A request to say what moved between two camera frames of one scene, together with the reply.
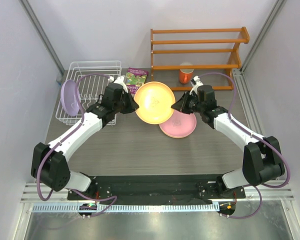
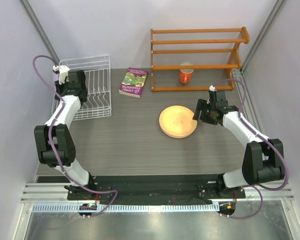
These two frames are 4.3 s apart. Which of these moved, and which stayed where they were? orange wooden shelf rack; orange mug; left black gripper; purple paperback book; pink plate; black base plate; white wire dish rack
Moved: white wire dish rack; left black gripper
Stayed: orange wooden shelf rack; orange mug; black base plate; purple paperback book; pink plate
